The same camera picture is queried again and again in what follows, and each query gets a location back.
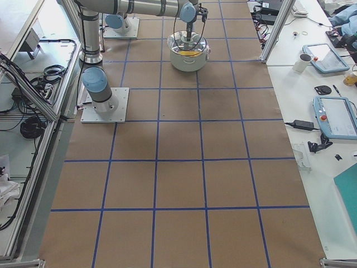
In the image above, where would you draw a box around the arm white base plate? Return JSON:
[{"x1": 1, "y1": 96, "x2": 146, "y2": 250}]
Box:
[
  {"x1": 80, "y1": 88, "x2": 129, "y2": 123},
  {"x1": 104, "y1": 17, "x2": 140, "y2": 39}
]

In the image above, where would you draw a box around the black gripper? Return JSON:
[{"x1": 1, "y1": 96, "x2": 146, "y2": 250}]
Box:
[{"x1": 196, "y1": 3, "x2": 208, "y2": 22}]

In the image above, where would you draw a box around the aluminium frame post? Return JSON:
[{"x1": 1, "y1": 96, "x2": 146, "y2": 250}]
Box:
[{"x1": 260, "y1": 0, "x2": 295, "y2": 64}]

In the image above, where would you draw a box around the lower teach pendant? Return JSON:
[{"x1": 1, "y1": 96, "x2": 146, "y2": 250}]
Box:
[{"x1": 312, "y1": 96, "x2": 356, "y2": 140}]

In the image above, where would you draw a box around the upper teach pendant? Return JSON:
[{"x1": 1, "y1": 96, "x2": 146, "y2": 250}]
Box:
[{"x1": 302, "y1": 43, "x2": 350, "y2": 74}]

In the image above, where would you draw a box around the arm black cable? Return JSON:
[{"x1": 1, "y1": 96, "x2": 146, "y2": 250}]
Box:
[{"x1": 172, "y1": 11, "x2": 207, "y2": 58}]

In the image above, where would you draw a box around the teal cutting mat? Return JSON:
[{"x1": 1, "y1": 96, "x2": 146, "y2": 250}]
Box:
[{"x1": 334, "y1": 164, "x2": 356, "y2": 229}]

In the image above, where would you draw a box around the black power brick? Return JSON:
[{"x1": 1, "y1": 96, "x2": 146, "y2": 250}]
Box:
[{"x1": 285, "y1": 119, "x2": 319, "y2": 131}]

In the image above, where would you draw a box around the black round disc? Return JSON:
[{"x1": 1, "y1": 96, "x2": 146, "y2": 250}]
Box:
[{"x1": 314, "y1": 85, "x2": 332, "y2": 95}]

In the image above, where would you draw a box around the coiled black cable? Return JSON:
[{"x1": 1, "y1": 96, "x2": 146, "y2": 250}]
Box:
[{"x1": 19, "y1": 116, "x2": 47, "y2": 140}]

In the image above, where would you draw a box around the yellow corn cob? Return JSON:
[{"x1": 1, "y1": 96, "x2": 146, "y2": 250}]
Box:
[{"x1": 178, "y1": 50, "x2": 202, "y2": 57}]

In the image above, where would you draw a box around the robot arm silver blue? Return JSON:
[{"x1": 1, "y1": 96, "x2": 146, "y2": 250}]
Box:
[
  {"x1": 72, "y1": 0, "x2": 208, "y2": 23},
  {"x1": 76, "y1": 1, "x2": 117, "y2": 113}
]

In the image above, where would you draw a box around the brown paper table cover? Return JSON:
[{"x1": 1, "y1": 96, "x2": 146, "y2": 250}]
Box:
[{"x1": 39, "y1": 1, "x2": 324, "y2": 267}]

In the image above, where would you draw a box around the white paper cup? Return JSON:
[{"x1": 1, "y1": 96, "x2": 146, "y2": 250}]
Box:
[{"x1": 292, "y1": 53, "x2": 312, "y2": 73}]

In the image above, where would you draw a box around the teach pendant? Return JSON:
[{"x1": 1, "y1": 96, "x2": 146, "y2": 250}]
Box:
[
  {"x1": 312, "y1": 96, "x2": 356, "y2": 140},
  {"x1": 302, "y1": 43, "x2": 350, "y2": 74}
]

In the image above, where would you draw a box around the mint green electric pot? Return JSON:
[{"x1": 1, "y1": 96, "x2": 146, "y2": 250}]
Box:
[{"x1": 167, "y1": 31, "x2": 211, "y2": 72}]

